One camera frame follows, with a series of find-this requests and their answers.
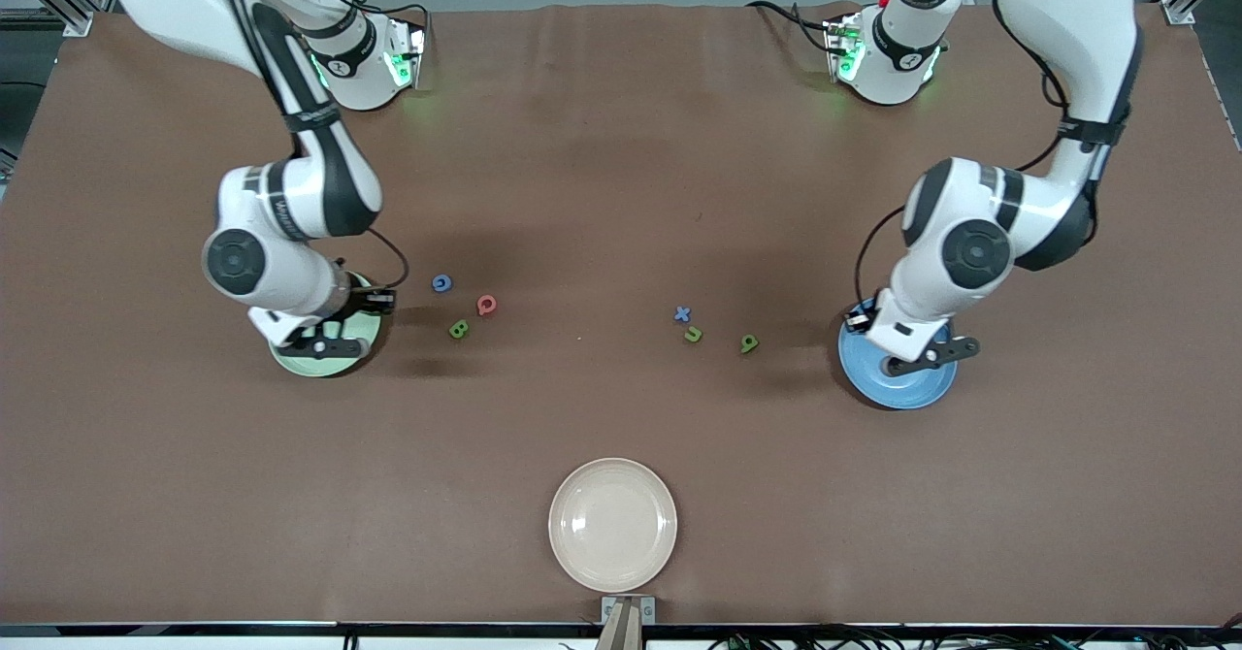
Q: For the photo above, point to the green letter u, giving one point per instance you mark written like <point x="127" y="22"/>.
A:
<point x="698" y="336"/>

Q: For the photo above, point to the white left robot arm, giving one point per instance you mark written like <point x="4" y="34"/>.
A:
<point x="1058" y="10"/>

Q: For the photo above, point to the brown table cover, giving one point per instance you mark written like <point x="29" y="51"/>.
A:
<point x="621" y="194"/>

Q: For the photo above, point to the blue plate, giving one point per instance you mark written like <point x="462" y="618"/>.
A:
<point x="912" y="393"/>

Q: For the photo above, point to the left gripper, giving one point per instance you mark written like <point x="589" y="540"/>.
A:
<point x="863" y="316"/>

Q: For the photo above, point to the green letter B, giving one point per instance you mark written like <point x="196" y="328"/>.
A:
<point x="452" y="330"/>

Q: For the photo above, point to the left arm base box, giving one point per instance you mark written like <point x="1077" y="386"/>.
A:
<point x="842" y="48"/>

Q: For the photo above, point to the black table edge strip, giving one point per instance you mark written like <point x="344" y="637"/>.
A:
<point x="194" y="630"/>

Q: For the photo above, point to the light green plate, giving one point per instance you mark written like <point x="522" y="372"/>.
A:
<point x="374" y="335"/>

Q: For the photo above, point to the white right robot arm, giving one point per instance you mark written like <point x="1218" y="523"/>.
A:
<point x="175" y="0"/>

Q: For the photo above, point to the right arm base box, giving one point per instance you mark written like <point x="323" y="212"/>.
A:
<point x="406" y="53"/>

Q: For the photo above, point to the red letter Q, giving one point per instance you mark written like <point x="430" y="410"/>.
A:
<point x="479" y="305"/>

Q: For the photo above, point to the blue letter G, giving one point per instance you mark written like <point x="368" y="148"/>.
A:
<point x="436" y="283"/>

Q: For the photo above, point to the metal mount bracket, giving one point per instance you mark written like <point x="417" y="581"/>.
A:
<point x="608" y="606"/>

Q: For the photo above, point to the green letter q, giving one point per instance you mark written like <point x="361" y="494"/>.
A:
<point x="749" y="343"/>

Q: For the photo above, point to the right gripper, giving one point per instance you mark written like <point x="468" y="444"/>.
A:
<point x="362" y="303"/>

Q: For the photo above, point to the beige plate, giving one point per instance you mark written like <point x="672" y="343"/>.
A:
<point x="611" y="524"/>

